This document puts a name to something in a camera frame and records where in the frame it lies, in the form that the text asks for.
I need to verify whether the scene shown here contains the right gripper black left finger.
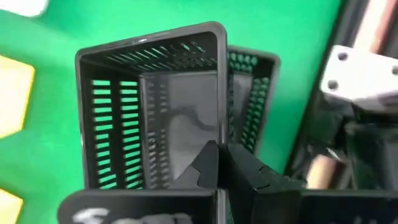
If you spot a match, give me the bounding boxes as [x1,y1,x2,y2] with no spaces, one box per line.
[57,139,220,224]

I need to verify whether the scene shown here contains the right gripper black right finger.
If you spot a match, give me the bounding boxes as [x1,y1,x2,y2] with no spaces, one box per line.
[219,142,398,224]

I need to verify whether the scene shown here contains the black plastic basket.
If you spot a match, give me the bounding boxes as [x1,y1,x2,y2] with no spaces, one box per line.
[226,45,282,155]
[74,21,229,190]

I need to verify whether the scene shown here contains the green table mat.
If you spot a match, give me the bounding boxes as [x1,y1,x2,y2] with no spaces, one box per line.
[0,0,343,224]

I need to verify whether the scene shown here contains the grey metal bracket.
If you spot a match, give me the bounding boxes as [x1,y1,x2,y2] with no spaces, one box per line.
[319,44,398,113]

